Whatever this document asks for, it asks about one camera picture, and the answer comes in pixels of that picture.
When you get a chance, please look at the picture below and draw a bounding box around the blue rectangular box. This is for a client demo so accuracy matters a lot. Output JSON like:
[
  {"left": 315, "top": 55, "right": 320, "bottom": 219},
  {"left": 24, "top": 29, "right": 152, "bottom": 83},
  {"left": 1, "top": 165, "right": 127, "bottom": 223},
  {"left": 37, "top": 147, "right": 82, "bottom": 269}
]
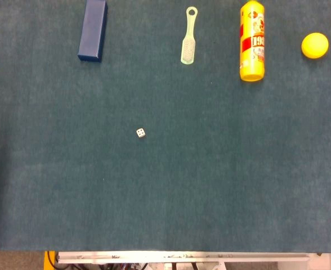
[{"left": 77, "top": 0, "right": 109, "bottom": 62}]

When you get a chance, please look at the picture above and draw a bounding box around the teal table cloth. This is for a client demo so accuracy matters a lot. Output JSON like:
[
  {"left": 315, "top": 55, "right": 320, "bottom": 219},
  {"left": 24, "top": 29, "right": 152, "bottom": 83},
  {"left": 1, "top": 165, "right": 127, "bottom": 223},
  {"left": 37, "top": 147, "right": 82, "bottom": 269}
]
[{"left": 0, "top": 0, "right": 331, "bottom": 253}]

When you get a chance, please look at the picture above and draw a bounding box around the light green brush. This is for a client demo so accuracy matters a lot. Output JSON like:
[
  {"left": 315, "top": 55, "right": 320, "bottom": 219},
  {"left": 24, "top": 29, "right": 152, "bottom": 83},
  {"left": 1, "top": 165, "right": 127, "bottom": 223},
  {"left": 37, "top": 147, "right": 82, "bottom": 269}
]
[{"left": 180, "top": 6, "right": 199, "bottom": 65}]

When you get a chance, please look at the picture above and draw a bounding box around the yellow plastic bottle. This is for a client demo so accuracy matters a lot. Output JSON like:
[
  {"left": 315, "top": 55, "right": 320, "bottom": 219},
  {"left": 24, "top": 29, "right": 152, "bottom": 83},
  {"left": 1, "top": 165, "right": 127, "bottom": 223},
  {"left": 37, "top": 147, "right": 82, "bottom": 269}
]
[{"left": 239, "top": 0, "right": 266, "bottom": 83}]

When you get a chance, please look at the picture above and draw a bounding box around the yellow ball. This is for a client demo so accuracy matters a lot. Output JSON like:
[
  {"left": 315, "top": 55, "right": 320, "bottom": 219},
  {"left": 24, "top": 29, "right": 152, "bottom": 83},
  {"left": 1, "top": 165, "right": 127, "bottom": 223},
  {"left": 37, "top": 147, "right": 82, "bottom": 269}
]
[{"left": 301, "top": 32, "right": 330, "bottom": 59}]

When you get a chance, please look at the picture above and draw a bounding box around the yellow frame post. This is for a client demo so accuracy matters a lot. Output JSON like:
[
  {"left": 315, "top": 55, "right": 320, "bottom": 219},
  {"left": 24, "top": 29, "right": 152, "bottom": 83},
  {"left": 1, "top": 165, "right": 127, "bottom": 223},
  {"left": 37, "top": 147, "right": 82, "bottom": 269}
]
[{"left": 43, "top": 250, "right": 56, "bottom": 270}]

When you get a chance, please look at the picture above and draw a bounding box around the aluminium table edge rail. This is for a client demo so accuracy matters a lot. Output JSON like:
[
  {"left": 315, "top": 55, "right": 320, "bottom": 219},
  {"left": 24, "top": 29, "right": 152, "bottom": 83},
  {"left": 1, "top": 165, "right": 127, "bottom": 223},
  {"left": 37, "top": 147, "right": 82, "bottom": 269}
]
[{"left": 55, "top": 251, "right": 324, "bottom": 264}]

